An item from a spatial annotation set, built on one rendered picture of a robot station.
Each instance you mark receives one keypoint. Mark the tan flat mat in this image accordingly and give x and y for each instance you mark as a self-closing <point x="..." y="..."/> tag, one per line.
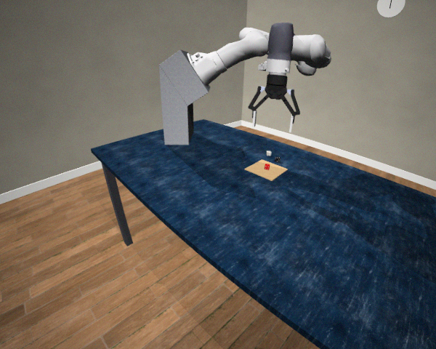
<point x="259" y="169"/>

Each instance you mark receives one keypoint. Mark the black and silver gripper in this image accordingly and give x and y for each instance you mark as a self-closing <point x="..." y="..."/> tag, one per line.
<point x="275" y="92"/>

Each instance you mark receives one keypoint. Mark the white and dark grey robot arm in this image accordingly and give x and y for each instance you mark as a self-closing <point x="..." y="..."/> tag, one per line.
<point x="280" y="43"/>

